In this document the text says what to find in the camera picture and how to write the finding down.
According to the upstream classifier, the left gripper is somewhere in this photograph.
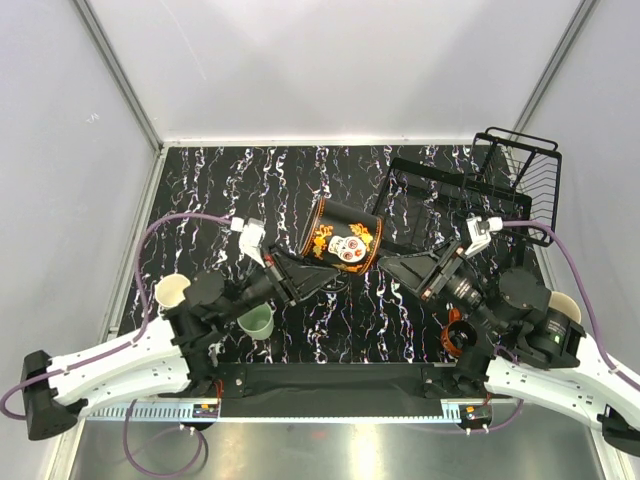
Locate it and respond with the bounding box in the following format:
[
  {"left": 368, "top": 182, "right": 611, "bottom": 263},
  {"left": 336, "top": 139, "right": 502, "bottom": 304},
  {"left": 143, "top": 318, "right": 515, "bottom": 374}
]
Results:
[{"left": 217, "top": 241, "right": 337, "bottom": 324}]

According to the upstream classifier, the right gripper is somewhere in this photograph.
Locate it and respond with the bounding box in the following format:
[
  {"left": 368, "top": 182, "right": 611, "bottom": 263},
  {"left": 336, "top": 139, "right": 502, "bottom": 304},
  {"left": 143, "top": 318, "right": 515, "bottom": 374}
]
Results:
[{"left": 376, "top": 235, "right": 507, "bottom": 335}]

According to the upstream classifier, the black skull mug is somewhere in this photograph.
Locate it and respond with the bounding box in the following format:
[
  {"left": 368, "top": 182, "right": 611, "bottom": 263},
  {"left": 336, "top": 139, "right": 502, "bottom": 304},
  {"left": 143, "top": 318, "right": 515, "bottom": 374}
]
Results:
[{"left": 298, "top": 196, "right": 384, "bottom": 275}]

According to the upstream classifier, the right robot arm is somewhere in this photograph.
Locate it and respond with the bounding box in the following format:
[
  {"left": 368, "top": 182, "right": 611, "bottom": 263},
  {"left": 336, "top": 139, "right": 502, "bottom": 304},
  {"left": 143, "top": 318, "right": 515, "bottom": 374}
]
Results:
[{"left": 378, "top": 241, "right": 639, "bottom": 456}]

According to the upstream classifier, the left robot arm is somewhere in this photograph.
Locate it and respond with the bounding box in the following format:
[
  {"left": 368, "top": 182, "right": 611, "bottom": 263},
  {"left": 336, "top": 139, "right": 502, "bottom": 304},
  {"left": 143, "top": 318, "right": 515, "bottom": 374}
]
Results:
[{"left": 22, "top": 246, "right": 338, "bottom": 441}]

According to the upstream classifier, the green cup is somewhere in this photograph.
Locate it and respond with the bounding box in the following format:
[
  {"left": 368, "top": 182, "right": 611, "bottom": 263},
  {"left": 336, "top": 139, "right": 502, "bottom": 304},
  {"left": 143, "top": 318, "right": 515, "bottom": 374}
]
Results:
[{"left": 237, "top": 303, "right": 274, "bottom": 341}]

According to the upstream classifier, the orange black mug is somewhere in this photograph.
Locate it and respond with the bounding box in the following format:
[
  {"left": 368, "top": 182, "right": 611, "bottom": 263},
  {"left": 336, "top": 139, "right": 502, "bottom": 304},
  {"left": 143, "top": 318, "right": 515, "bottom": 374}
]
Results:
[{"left": 440, "top": 307, "right": 478, "bottom": 358}]

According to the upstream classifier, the cream cup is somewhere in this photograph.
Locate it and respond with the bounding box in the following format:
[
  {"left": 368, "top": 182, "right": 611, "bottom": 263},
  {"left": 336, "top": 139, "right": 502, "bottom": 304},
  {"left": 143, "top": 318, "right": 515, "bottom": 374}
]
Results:
[{"left": 154, "top": 273, "right": 191, "bottom": 316}]

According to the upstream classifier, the beige printed mug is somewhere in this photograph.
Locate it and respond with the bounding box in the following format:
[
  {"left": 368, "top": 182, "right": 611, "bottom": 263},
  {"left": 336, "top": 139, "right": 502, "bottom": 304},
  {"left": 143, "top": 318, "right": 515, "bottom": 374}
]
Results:
[{"left": 549, "top": 291, "right": 582, "bottom": 324}]

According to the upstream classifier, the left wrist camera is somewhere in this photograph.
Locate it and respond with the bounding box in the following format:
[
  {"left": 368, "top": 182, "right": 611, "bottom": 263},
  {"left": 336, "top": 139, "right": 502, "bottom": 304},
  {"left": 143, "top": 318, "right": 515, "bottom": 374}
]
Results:
[{"left": 231, "top": 217, "right": 265, "bottom": 267}]

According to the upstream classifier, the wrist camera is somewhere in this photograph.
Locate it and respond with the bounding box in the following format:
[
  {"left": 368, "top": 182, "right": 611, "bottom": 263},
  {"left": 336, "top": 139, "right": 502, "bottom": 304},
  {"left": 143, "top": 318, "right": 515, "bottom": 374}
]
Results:
[
  {"left": 465, "top": 216, "right": 503, "bottom": 258},
  {"left": 231, "top": 217, "right": 265, "bottom": 267}
]

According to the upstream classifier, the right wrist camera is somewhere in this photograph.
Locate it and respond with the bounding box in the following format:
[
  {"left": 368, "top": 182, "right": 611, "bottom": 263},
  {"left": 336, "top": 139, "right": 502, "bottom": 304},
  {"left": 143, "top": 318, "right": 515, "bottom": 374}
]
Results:
[{"left": 465, "top": 216, "right": 503, "bottom": 258}]

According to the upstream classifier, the slotted cable duct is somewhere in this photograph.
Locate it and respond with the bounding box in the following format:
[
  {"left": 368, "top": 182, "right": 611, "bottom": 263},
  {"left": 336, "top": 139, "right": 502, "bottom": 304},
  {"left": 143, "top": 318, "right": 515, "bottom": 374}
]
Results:
[{"left": 89, "top": 395, "right": 461, "bottom": 424}]

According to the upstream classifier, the black wire dish rack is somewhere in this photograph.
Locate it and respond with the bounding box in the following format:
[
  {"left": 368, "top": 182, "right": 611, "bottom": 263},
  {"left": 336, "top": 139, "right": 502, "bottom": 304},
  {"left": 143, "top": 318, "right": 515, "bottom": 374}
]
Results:
[{"left": 372, "top": 127, "right": 562, "bottom": 274}]

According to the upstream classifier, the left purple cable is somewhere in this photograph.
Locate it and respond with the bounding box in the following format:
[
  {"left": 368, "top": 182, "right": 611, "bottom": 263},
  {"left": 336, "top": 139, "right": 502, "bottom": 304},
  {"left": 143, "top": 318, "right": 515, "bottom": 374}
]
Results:
[{"left": 0, "top": 212, "right": 236, "bottom": 476}]

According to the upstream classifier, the purple cable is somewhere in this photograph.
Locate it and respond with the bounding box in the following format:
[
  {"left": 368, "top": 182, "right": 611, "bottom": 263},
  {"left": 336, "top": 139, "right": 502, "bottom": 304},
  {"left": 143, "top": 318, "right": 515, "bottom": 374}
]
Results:
[
  {"left": 502, "top": 219, "right": 640, "bottom": 394},
  {"left": 0, "top": 212, "right": 236, "bottom": 476}
]

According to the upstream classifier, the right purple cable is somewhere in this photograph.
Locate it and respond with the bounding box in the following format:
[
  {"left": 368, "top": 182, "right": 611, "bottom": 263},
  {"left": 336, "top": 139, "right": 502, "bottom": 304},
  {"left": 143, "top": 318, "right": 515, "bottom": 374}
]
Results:
[{"left": 502, "top": 219, "right": 640, "bottom": 394}]

